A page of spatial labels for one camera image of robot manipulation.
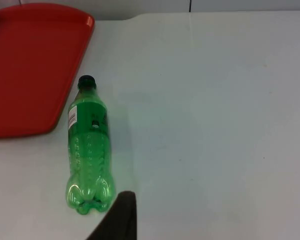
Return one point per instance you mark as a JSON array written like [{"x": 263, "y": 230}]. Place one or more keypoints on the green plastic bottle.
[{"x": 88, "y": 150}]

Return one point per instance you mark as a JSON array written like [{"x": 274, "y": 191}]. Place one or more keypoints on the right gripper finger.
[{"x": 121, "y": 217}]

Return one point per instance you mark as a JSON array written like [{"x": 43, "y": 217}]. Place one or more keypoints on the red tray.
[{"x": 35, "y": 70}]

